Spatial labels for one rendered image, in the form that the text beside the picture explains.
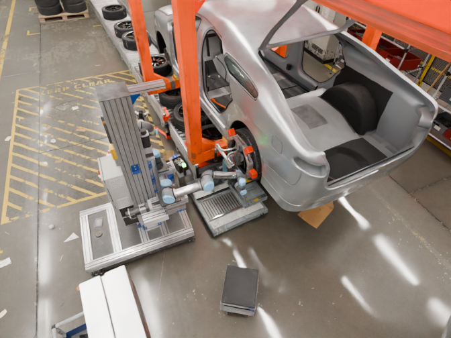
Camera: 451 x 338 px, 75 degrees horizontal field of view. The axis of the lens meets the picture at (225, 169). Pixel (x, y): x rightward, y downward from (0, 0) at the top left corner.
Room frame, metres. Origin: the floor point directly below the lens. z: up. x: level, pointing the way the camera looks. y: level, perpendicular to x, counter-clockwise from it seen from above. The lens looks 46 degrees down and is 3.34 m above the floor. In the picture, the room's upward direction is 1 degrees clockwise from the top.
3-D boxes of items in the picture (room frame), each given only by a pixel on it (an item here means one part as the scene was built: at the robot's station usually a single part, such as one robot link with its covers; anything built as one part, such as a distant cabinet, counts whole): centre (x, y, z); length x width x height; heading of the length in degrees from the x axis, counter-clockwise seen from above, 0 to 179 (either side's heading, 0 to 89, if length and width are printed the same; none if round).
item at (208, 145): (3.03, 0.11, 0.69); 0.52 x 0.17 x 0.35; 119
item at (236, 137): (2.60, -0.16, 0.85); 0.54 x 0.07 x 0.54; 29
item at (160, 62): (5.79, 1.52, 0.39); 0.66 x 0.66 x 0.24
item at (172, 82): (4.73, 1.04, 0.69); 0.52 x 0.17 x 0.35; 119
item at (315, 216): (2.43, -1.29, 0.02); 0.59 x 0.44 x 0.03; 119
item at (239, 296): (1.23, -0.19, 0.17); 0.43 x 0.36 x 0.34; 171
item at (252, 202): (2.68, -0.31, 0.13); 0.50 x 0.36 x 0.10; 29
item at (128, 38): (7.07, 2.19, 0.39); 0.66 x 0.66 x 0.24
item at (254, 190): (2.68, -0.31, 0.32); 0.40 x 0.30 x 0.28; 29
